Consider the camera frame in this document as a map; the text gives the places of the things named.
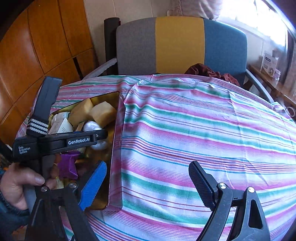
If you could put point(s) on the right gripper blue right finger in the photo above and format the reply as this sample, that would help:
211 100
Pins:
205 184

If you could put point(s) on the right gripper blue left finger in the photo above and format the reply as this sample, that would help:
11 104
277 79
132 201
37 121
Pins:
89 184

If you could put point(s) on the large white tea box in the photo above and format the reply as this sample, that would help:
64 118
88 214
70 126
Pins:
61 126

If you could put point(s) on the small white ball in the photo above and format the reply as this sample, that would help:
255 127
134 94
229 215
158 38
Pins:
100 135

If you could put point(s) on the yellow sponge cake block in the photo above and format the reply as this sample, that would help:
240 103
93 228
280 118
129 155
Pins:
80 112

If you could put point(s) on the small yellow sponge wedge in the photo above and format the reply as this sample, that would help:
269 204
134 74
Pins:
103 114

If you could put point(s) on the person's left hand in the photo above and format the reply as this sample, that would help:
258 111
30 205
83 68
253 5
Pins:
16 177

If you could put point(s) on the striped bed sheet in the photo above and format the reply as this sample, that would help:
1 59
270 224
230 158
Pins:
170 121

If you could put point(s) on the gold tin tray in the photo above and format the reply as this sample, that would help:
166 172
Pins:
109 195

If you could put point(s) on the wooden wardrobe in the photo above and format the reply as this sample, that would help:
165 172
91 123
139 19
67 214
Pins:
49 38

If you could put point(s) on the maroon cloth on chair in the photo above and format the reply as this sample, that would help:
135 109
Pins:
203 70

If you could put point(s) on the wooden side table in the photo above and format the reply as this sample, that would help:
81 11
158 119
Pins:
277 88

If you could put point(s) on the white product box on table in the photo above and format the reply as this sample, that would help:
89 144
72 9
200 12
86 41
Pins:
270 66

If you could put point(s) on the grey yellow blue armchair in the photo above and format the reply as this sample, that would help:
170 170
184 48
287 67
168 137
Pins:
172 44

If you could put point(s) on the black rolled mat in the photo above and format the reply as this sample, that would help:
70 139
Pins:
110 26

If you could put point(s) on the pink patterned curtain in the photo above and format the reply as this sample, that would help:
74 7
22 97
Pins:
206 9

